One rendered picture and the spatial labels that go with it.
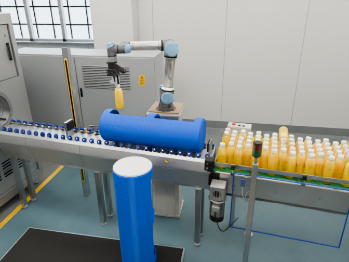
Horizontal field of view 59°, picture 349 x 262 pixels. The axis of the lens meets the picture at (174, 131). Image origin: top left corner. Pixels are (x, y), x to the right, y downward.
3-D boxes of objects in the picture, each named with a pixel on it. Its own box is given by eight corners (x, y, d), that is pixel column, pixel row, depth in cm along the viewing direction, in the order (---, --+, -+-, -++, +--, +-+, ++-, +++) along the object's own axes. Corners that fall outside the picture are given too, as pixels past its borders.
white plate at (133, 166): (133, 180, 203) (133, 181, 203) (159, 162, 223) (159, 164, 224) (104, 167, 218) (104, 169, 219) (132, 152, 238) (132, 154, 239)
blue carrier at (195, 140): (115, 134, 294) (113, 105, 285) (205, 146, 270) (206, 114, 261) (99, 144, 268) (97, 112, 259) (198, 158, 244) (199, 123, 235)
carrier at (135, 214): (140, 278, 238) (163, 255, 259) (133, 182, 203) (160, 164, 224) (114, 261, 254) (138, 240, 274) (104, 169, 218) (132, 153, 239)
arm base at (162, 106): (161, 104, 303) (161, 94, 299) (176, 106, 299) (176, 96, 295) (156, 109, 290) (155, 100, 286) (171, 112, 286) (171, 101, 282)
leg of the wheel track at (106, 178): (109, 213, 333) (103, 162, 308) (113, 214, 332) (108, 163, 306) (106, 217, 328) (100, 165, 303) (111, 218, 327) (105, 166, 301)
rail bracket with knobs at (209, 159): (206, 166, 246) (206, 155, 241) (215, 167, 244) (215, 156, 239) (203, 172, 237) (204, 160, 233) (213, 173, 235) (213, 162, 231)
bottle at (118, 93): (120, 109, 268) (118, 88, 260) (114, 108, 271) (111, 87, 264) (125, 106, 274) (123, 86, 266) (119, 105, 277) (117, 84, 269)
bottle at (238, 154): (234, 166, 245) (236, 144, 237) (243, 168, 242) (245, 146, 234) (231, 170, 239) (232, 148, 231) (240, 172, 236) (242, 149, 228)
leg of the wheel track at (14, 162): (25, 205, 348) (12, 155, 323) (29, 206, 346) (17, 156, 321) (21, 208, 343) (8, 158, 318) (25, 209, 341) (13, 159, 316)
